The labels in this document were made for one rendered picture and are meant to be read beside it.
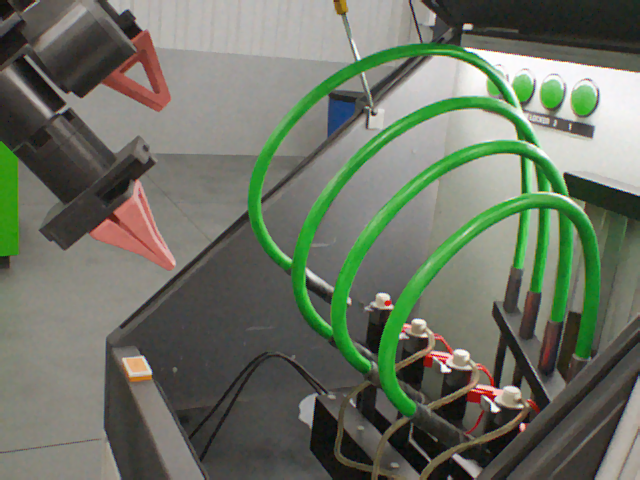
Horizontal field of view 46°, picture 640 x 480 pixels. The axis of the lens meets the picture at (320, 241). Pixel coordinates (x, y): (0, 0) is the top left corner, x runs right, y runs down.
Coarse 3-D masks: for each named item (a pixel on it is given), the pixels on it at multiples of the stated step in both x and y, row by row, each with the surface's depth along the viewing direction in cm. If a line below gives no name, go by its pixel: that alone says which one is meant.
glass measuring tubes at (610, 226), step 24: (576, 192) 94; (600, 192) 90; (624, 192) 87; (600, 216) 92; (624, 216) 89; (576, 240) 97; (600, 240) 94; (624, 240) 91; (576, 264) 98; (600, 264) 92; (624, 264) 91; (552, 288) 99; (576, 288) 95; (600, 288) 92; (624, 288) 88; (576, 312) 96; (600, 312) 92; (624, 312) 89; (576, 336) 97; (600, 336) 94
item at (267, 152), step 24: (408, 48) 81; (432, 48) 82; (456, 48) 83; (360, 72) 79; (312, 96) 78; (504, 96) 89; (288, 120) 77; (264, 144) 78; (264, 168) 78; (528, 168) 93; (528, 192) 94; (528, 216) 95; (264, 240) 80; (288, 264) 83
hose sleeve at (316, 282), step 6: (288, 270) 83; (306, 270) 84; (306, 276) 84; (312, 276) 84; (306, 282) 84; (312, 282) 84; (318, 282) 85; (324, 282) 86; (312, 288) 85; (318, 288) 85; (324, 288) 85; (330, 288) 86; (318, 294) 86; (324, 294) 86; (330, 294) 86; (324, 300) 86; (330, 300) 86
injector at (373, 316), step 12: (372, 312) 90; (384, 312) 89; (372, 324) 90; (384, 324) 90; (372, 336) 90; (372, 348) 91; (372, 384) 93; (372, 396) 93; (360, 408) 94; (372, 408) 94; (372, 420) 94
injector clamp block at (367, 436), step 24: (336, 408) 94; (384, 408) 95; (312, 432) 98; (336, 432) 91; (360, 432) 89; (384, 432) 93; (360, 456) 86; (384, 456) 85; (408, 456) 89; (432, 456) 86
